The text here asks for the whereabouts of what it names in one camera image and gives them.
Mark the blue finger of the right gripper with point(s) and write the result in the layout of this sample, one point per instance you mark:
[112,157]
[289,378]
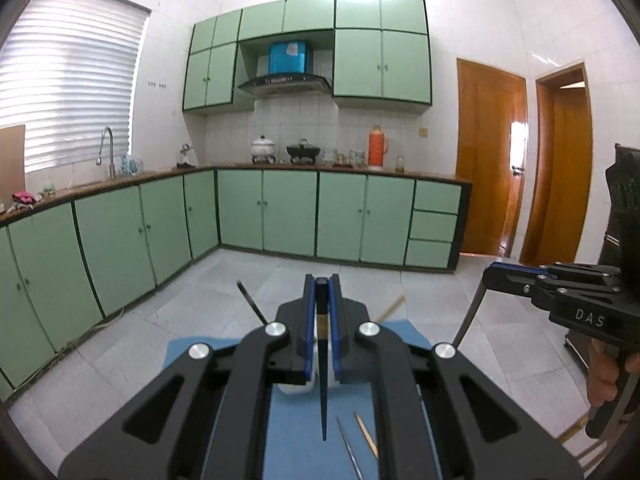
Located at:
[582,276]
[512,279]

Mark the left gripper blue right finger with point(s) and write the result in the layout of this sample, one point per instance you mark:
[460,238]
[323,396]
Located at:
[436,415]

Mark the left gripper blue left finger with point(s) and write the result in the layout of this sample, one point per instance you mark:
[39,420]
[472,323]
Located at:
[205,416]

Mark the dark grey chopstick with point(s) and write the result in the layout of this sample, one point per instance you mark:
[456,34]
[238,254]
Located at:
[349,450]
[470,314]

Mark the light wooden chopstick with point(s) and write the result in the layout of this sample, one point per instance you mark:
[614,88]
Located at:
[391,310]
[366,434]

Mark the right human hand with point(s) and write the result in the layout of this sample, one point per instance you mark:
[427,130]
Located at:
[603,374]

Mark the open wooden doorway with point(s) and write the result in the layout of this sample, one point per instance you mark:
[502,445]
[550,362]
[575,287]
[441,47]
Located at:
[563,168]

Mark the white two-compartment utensil holder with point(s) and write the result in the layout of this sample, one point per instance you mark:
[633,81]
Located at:
[308,386]

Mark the small glass jar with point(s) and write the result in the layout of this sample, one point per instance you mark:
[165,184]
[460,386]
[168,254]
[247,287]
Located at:
[399,165]

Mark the closed wooden door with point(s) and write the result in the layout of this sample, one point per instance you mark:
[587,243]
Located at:
[490,102]

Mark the orange thermos flask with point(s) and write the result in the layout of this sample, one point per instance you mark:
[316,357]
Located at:
[377,147]

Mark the patterned mug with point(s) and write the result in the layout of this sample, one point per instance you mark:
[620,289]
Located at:
[357,158]

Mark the green lower cabinets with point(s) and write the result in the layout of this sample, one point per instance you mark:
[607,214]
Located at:
[68,264]

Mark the green cabinets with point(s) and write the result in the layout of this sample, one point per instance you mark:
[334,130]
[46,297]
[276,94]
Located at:
[374,53]
[68,264]

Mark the glass jar on counter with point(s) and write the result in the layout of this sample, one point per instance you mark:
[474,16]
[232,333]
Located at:
[329,156]

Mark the black wok with lid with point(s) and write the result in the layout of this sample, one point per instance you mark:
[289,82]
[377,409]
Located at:
[303,152]

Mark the green upper cabinets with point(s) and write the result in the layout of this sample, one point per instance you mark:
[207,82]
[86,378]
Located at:
[374,53]

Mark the silver kettle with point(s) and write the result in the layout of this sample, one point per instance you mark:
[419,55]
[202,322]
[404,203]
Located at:
[185,157]

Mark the white cooking pot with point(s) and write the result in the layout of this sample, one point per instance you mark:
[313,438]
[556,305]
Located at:
[263,151]

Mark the pink cloth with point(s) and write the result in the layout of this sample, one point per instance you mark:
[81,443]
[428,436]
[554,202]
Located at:
[24,199]

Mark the black range hood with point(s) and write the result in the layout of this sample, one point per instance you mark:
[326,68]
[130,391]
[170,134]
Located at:
[273,86]

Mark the blue box above hood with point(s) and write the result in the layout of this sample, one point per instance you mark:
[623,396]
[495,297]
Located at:
[289,57]

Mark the brown cardboard box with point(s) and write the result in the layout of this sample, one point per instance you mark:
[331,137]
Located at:
[12,163]

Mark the white window blinds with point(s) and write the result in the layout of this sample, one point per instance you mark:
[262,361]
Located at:
[68,71]

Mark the bamboo chair frame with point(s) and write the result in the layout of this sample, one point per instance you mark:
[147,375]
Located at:
[587,450]

